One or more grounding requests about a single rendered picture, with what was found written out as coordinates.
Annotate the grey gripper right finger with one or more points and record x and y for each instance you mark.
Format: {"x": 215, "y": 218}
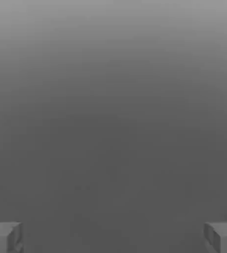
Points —
{"x": 224, "y": 238}

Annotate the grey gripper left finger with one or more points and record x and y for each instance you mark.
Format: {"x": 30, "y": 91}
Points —
{"x": 1, "y": 238}

